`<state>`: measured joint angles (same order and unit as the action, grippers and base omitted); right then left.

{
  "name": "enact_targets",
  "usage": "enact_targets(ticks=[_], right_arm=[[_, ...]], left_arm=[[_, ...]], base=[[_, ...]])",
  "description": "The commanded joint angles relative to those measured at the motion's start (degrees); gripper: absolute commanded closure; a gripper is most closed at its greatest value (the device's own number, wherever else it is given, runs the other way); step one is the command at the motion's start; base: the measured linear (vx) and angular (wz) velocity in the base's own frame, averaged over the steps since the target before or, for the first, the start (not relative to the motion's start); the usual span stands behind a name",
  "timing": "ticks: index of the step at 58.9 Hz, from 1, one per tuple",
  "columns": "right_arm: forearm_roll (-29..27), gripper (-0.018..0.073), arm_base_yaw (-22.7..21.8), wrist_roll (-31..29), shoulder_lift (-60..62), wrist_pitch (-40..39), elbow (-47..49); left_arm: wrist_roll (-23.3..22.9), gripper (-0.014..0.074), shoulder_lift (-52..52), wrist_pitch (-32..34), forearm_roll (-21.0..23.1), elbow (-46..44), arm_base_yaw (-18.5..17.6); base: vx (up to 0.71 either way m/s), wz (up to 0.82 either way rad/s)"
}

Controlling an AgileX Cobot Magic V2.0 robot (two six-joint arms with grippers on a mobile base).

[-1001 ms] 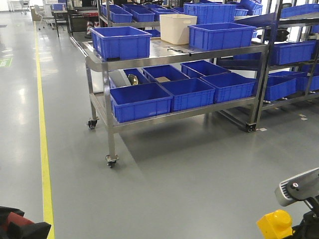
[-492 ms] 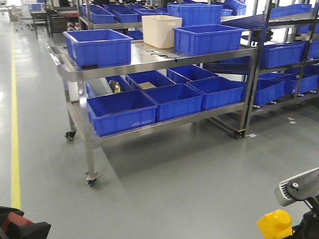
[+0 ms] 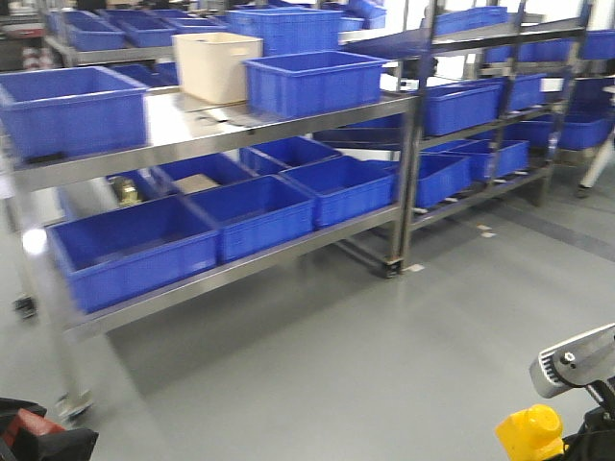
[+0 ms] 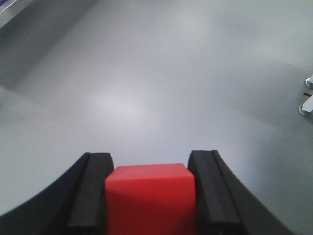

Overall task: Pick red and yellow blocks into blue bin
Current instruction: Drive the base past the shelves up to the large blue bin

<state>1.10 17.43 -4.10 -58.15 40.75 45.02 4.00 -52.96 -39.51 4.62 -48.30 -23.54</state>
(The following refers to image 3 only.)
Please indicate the gripper finger seen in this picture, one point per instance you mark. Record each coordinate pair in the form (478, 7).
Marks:
(71, 444)

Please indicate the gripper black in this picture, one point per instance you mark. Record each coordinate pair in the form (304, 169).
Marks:
(595, 438)

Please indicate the stainless steel shelf cart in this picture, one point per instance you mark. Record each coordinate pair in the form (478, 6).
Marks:
(179, 129)

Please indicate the blue bin lower left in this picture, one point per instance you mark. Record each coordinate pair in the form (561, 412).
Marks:
(111, 257)

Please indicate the red cube block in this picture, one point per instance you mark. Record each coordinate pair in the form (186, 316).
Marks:
(29, 422)

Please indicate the blue bin lower middle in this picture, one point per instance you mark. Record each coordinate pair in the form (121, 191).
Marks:
(255, 215)

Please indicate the blue target bin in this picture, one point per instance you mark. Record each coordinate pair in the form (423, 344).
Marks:
(297, 85)

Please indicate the blue bin lower right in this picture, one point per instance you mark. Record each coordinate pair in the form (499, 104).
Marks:
(343, 188)

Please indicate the yellow duplo block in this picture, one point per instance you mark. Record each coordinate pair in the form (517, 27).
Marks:
(534, 433)

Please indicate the large blue ribbed crate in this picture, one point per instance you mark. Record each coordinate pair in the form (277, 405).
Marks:
(288, 30)

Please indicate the blue bin left shelf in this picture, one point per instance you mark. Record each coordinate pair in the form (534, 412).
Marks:
(71, 112)

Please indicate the cream plastic basket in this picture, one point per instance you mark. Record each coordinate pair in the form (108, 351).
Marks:
(210, 65)

